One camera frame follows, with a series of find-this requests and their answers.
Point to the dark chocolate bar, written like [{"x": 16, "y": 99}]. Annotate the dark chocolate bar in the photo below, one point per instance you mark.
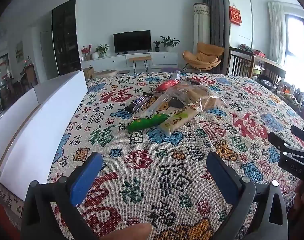
[{"x": 138, "y": 102}]

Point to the grey curtain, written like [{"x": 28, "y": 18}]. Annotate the grey curtain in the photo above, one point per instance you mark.
[{"x": 215, "y": 12}]

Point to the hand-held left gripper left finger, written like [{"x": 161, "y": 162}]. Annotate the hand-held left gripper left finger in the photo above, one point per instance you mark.
[{"x": 86, "y": 177}]

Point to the clear bread packet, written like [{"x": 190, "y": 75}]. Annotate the clear bread packet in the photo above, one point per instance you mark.
[
  {"x": 199, "y": 91},
  {"x": 212, "y": 103}
]

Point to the small grey mat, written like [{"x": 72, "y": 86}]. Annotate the small grey mat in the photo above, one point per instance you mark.
[{"x": 123, "y": 71}]

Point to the white round vase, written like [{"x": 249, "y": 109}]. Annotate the white round vase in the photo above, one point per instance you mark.
[{"x": 95, "y": 55}]

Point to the wooden dining furniture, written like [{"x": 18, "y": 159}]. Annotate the wooden dining furniture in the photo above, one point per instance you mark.
[{"x": 29, "y": 76}]

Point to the clear long candy packet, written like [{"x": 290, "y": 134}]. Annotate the clear long candy packet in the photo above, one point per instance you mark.
[{"x": 155, "y": 106}]

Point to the red wall hanging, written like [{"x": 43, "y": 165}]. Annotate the red wall hanging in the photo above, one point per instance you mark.
[{"x": 235, "y": 15}]

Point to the orange lounge chair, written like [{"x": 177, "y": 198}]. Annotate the orange lounge chair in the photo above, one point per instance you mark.
[{"x": 204, "y": 55}]

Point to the green snack packet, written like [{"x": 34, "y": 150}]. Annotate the green snack packet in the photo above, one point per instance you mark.
[{"x": 144, "y": 123}]

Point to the red flowers in vase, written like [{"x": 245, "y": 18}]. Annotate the red flowers in vase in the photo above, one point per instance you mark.
[{"x": 86, "y": 51}]

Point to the black television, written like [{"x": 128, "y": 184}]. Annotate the black television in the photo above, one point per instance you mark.
[{"x": 131, "y": 41}]

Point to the purple round mat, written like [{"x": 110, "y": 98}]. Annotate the purple round mat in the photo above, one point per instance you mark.
[{"x": 169, "y": 69}]

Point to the green bushy potted plant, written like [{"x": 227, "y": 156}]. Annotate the green bushy potted plant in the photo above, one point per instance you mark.
[{"x": 102, "y": 49}]

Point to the small potted plant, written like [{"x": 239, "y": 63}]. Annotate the small potted plant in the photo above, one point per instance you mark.
[{"x": 157, "y": 46}]

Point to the red cloth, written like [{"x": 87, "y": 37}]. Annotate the red cloth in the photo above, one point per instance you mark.
[{"x": 4, "y": 225}]

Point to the large leafy potted plant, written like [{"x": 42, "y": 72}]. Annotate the large leafy potted plant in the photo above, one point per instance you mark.
[{"x": 170, "y": 42}]

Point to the person's left hand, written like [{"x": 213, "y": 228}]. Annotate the person's left hand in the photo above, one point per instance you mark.
[{"x": 131, "y": 232}]

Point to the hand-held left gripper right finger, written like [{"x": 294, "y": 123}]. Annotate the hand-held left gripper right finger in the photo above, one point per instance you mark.
[{"x": 222, "y": 177}]

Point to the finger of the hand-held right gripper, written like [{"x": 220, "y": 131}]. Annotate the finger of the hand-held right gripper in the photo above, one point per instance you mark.
[
  {"x": 302, "y": 133},
  {"x": 278, "y": 140}
]

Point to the wooden stool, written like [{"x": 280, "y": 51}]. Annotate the wooden stool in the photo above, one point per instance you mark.
[{"x": 139, "y": 58}]

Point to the dark brown snack packet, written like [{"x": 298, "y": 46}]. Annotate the dark brown snack packet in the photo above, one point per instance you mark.
[{"x": 194, "y": 80}]

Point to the cream wafer packet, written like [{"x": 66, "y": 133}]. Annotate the cream wafer packet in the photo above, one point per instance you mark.
[{"x": 178, "y": 120}]

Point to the red snack packet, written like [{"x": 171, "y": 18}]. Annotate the red snack packet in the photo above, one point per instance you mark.
[{"x": 167, "y": 85}]

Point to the brown cardboard box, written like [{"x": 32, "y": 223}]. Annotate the brown cardboard box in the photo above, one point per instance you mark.
[{"x": 88, "y": 73}]

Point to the small black packet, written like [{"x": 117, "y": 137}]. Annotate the small black packet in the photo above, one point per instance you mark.
[{"x": 175, "y": 103}]

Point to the dark glass cabinet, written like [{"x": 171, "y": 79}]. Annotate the dark glass cabinet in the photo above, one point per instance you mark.
[{"x": 66, "y": 37}]

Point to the framed wall picture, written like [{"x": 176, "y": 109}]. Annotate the framed wall picture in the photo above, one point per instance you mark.
[{"x": 19, "y": 52}]

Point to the white television cabinet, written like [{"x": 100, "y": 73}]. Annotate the white television cabinet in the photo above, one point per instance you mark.
[{"x": 164, "y": 57}]

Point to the white standing air conditioner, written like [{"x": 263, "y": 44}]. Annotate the white standing air conditioner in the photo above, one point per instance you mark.
[{"x": 200, "y": 27}]

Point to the printed blanket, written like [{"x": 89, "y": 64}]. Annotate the printed blanket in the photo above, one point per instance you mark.
[{"x": 167, "y": 155}]

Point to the white sheer curtain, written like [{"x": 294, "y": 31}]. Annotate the white sheer curtain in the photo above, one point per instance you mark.
[{"x": 277, "y": 30}]

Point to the white cardboard box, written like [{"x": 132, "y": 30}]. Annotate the white cardboard box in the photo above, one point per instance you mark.
[{"x": 41, "y": 130}]

